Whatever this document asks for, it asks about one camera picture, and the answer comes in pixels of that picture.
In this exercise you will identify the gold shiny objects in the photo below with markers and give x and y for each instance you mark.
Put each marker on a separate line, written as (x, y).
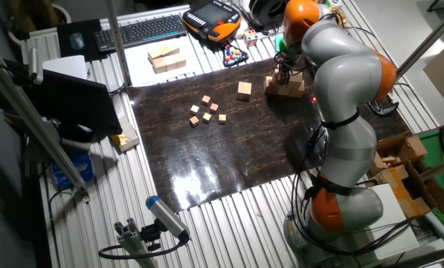
(341, 19)

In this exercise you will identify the wooden blocks on paper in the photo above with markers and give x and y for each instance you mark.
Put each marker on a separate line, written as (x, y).
(140, 70)

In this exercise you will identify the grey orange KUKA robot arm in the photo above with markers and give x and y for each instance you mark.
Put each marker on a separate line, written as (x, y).
(348, 82)

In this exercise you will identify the orange black teach pendant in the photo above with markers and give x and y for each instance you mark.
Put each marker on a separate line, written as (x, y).
(210, 15)

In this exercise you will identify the small wooden cube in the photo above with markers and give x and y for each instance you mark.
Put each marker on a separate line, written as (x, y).
(206, 99)
(222, 118)
(194, 121)
(214, 108)
(195, 109)
(206, 117)

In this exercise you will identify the Rubik's cube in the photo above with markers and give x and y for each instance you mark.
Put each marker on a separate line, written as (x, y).
(250, 37)

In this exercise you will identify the black mouse pad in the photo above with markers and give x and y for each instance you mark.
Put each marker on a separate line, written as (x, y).
(63, 52)

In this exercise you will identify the black triangle rack coloured balls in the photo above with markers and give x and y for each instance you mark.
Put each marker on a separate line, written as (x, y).
(234, 56)

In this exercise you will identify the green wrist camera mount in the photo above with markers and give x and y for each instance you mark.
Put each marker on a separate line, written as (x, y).
(279, 42)

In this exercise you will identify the white egg-shaped object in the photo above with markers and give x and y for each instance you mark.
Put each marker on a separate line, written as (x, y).
(241, 32)

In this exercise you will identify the small module red light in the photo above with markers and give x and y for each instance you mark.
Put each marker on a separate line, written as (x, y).
(313, 99)

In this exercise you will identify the black computer keyboard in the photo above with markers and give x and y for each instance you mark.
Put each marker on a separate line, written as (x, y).
(140, 31)

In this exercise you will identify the black plug blue light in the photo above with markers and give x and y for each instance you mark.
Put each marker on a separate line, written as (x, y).
(312, 139)

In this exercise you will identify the silver aluminium post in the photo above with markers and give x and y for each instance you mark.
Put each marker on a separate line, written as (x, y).
(322, 2)
(117, 41)

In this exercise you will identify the dark marbled table mat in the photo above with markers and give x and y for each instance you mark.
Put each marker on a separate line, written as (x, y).
(206, 156)

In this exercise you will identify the white rimmed plant pot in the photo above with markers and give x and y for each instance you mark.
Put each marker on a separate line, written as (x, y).
(32, 20)

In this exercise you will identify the green mini pool table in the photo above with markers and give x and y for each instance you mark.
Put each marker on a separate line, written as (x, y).
(435, 152)

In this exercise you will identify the black camera clamp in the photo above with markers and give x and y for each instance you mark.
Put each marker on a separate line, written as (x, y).
(151, 234)

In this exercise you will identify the brown cardboard box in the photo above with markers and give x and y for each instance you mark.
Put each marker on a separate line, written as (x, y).
(407, 186)

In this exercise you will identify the black filament spool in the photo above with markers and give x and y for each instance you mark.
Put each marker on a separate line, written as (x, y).
(262, 13)

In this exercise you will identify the small box gold foil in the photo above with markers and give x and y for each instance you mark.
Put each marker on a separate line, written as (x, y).
(126, 139)

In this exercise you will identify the long aluminium profile bar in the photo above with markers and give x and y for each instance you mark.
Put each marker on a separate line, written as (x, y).
(32, 123)

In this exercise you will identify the pale wooden block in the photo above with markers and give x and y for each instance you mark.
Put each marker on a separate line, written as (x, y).
(170, 63)
(181, 61)
(170, 50)
(154, 55)
(159, 66)

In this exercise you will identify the small cardboard box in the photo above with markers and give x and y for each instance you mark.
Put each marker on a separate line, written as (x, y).
(413, 147)

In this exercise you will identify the short aluminium profile piece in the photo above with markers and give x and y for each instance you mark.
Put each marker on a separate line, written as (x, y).
(132, 245)

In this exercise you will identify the grey computer mouse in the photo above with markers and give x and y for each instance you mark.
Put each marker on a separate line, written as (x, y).
(76, 41)

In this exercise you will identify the blue tissue pack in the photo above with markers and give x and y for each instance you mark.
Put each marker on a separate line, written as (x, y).
(74, 171)

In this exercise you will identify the black monitor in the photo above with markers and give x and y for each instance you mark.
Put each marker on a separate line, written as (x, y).
(73, 100)

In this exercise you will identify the white flat box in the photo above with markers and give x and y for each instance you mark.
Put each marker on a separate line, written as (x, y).
(67, 65)

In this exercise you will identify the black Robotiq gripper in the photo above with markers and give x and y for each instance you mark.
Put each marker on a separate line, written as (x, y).
(285, 64)

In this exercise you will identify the grey camera blue tip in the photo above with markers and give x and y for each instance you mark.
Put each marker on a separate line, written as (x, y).
(166, 216)

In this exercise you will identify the slanted silver frame bar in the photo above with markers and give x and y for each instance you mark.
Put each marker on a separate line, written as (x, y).
(430, 37)
(439, 167)

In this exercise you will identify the white board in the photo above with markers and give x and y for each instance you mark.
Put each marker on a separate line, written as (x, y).
(392, 231)

